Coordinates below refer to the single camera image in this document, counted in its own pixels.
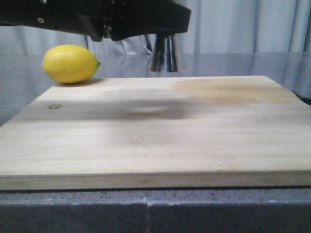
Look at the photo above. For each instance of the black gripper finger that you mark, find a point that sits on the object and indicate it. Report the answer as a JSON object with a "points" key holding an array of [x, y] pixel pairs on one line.
{"points": [[127, 18]]}

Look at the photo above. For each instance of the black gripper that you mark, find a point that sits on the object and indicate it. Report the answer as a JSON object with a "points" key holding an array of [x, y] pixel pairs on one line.
{"points": [[85, 17]]}

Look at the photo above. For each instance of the steel double jigger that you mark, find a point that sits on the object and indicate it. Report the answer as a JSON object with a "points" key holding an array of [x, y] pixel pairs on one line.
{"points": [[166, 53]]}

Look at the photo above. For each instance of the yellow lemon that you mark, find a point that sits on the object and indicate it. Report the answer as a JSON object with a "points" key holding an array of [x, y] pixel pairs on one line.
{"points": [[70, 64]]}

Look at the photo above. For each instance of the grey curtain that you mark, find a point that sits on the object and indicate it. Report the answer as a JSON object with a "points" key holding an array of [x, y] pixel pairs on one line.
{"points": [[216, 26]]}

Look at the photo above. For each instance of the bamboo cutting board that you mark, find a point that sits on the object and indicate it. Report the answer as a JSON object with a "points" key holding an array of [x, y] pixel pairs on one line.
{"points": [[159, 132]]}

